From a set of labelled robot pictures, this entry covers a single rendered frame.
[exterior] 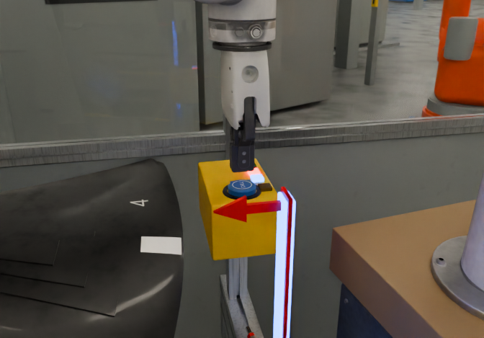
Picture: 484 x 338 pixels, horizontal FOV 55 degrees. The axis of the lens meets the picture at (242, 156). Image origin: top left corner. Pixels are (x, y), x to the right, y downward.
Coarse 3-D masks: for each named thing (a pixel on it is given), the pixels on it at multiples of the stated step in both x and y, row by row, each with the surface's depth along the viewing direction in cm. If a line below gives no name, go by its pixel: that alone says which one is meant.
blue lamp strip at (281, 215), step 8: (280, 192) 40; (280, 216) 40; (280, 224) 40; (280, 232) 41; (280, 240) 41; (280, 248) 41; (280, 256) 41; (280, 264) 42; (280, 272) 42; (280, 280) 42; (280, 288) 42; (280, 296) 42; (280, 304) 43; (280, 312) 43; (280, 320) 43; (280, 328) 44; (280, 336) 44
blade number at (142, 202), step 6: (126, 198) 41; (132, 198) 41; (138, 198) 41; (144, 198) 41; (150, 198) 41; (126, 204) 40; (132, 204) 41; (138, 204) 41; (144, 204) 41; (150, 204) 41; (126, 210) 40; (132, 210) 40; (138, 210) 40
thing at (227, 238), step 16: (224, 160) 78; (256, 160) 78; (208, 176) 72; (224, 176) 72; (240, 176) 72; (208, 192) 67; (224, 192) 66; (256, 192) 66; (272, 192) 67; (208, 208) 66; (208, 224) 68; (224, 224) 64; (240, 224) 65; (256, 224) 65; (272, 224) 66; (208, 240) 69; (224, 240) 65; (240, 240) 66; (256, 240) 66; (272, 240) 67; (224, 256) 66; (240, 256) 67
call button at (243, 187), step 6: (240, 180) 68; (246, 180) 68; (228, 186) 66; (234, 186) 66; (240, 186) 66; (246, 186) 66; (252, 186) 66; (228, 192) 66; (234, 192) 65; (240, 192) 65; (246, 192) 65; (252, 192) 66
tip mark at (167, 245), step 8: (144, 240) 37; (152, 240) 38; (160, 240) 38; (168, 240) 38; (176, 240) 38; (144, 248) 37; (152, 248) 37; (160, 248) 37; (168, 248) 37; (176, 248) 38
